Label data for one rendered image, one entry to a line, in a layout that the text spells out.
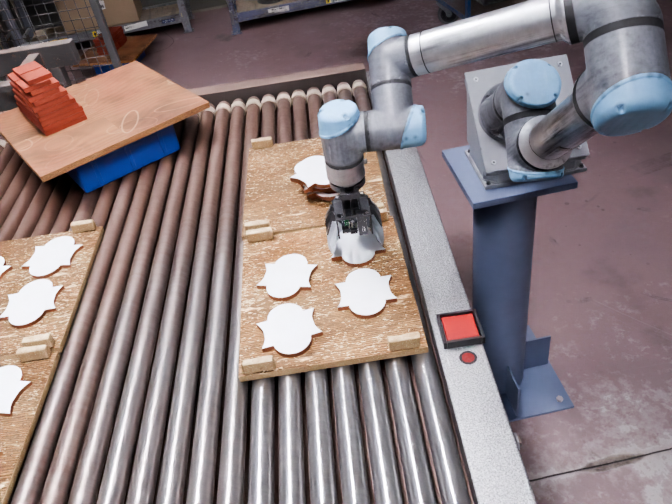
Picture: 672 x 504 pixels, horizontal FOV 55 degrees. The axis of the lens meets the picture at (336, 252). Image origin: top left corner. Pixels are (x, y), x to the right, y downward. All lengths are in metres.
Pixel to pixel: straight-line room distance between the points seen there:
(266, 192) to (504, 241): 0.66
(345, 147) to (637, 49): 0.49
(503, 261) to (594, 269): 0.97
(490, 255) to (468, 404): 0.79
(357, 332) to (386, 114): 0.41
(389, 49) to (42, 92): 1.09
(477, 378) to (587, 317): 1.45
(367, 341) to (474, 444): 0.27
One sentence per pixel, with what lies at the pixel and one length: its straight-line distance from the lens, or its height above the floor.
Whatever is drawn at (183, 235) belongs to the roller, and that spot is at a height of 0.92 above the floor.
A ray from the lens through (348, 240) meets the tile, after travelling 1.41.
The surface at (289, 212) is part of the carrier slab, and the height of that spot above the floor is 0.94.
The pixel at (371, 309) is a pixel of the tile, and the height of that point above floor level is 0.95.
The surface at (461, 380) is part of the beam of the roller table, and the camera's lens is 1.16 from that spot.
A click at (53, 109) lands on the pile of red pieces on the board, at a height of 1.10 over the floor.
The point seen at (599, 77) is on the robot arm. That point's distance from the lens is 1.09.
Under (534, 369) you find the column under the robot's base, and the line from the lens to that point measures 2.36.
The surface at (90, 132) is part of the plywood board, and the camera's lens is 1.94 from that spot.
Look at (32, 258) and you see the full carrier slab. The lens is 1.68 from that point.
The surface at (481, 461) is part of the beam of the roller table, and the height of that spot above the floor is 0.92.
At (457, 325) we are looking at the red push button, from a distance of 1.23.
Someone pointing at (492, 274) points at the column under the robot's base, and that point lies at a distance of 1.89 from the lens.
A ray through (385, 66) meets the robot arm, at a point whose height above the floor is 1.34.
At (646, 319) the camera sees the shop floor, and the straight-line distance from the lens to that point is 2.62.
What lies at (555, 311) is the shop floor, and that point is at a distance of 2.58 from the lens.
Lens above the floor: 1.82
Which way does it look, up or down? 39 degrees down
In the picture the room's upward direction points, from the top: 10 degrees counter-clockwise
